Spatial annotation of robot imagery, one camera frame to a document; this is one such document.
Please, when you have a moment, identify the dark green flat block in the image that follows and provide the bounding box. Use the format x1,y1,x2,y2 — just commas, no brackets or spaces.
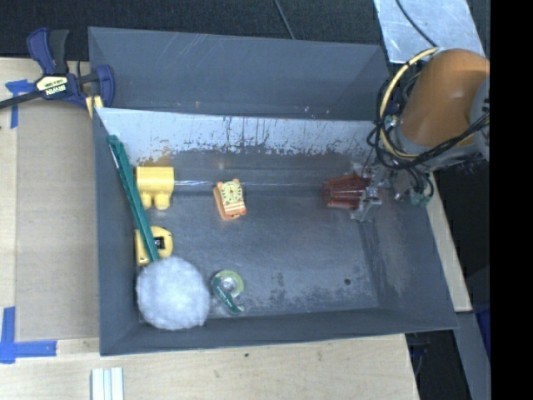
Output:
106,134,162,264

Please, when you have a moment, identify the red-brown ribbed cup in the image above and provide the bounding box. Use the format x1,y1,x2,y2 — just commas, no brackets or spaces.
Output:
322,173,372,210

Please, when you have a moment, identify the yellow tape measure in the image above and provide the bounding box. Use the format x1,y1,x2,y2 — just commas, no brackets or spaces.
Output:
133,225,174,268

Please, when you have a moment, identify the orange toy clock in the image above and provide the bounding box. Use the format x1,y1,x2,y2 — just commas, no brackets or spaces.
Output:
212,177,248,222

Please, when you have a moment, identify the yellow toy block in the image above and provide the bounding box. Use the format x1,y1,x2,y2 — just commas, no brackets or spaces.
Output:
133,165,176,212

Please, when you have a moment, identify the white fluffy ball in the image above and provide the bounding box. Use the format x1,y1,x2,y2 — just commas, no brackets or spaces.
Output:
135,255,212,332

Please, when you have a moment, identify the grey metal bin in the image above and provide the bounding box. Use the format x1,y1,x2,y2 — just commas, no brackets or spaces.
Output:
87,26,460,357

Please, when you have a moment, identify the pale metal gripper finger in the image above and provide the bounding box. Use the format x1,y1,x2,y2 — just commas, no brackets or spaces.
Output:
350,185,383,223

